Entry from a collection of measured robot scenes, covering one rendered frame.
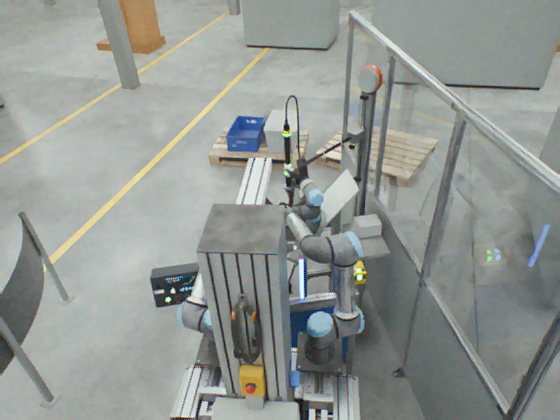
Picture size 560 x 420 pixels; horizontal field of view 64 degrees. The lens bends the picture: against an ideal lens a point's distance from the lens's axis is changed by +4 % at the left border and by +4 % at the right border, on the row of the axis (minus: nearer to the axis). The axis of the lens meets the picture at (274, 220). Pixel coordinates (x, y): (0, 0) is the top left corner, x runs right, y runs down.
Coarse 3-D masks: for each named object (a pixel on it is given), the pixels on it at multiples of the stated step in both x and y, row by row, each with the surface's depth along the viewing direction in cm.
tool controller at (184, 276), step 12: (192, 264) 243; (156, 276) 234; (168, 276) 234; (180, 276) 235; (192, 276) 236; (156, 288) 235; (180, 288) 238; (192, 288) 239; (156, 300) 239; (180, 300) 241
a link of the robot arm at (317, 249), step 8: (288, 208) 222; (296, 208) 221; (288, 216) 216; (296, 216) 213; (288, 224) 213; (296, 224) 206; (304, 224) 206; (296, 232) 202; (304, 232) 198; (304, 240) 191; (312, 240) 188; (320, 240) 186; (304, 248) 189; (312, 248) 186; (320, 248) 184; (328, 248) 184; (312, 256) 187; (320, 256) 185; (328, 256) 184
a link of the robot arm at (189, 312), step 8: (200, 280) 217; (200, 288) 216; (192, 296) 216; (200, 296) 215; (184, 304) 217; (192, 304) 213; (200, 304) 214; (184, 312) 214; (192, 312) 212; (200, 312) 212; (184, 320) 213; (192, 320) 211; (192, 328) 213
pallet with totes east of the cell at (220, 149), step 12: (300, 132) 595; (216, 144) 584; (264, 144) 575; (300, 144) 570; (216, 156) 560; (228, 156) 556; (240, 156) 553; (252, 156) 551; (264, 156) 550; (276, 156) 548; (300, 156) 546
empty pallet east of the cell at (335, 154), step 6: (342, 132) 589; (336, 138) 577; (330, 144) 566; (324, 150) 554; (336, 150) 553; (324, 156) 546; (330, 156) 542; (336, 156) 540; (318, 162) 557; (324, 162) 551; (330, 162) 554
